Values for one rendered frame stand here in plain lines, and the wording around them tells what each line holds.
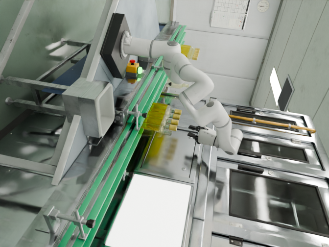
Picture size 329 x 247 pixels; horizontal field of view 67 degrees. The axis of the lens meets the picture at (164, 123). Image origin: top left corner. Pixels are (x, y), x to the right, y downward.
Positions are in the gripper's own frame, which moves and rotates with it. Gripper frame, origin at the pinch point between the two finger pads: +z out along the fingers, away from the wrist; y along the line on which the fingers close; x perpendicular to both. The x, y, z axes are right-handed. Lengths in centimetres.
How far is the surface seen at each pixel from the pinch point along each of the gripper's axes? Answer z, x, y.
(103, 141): 34, 39, 6
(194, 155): -6.0, 5.7, -12.0
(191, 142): -0.1, -4.3, -12.4
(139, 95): 35.3, 1.9, 13.9
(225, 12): 131, -570, -51
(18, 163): 58, 69, 4
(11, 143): 96, 51, -15
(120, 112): 33.9, 23.4, 14.3
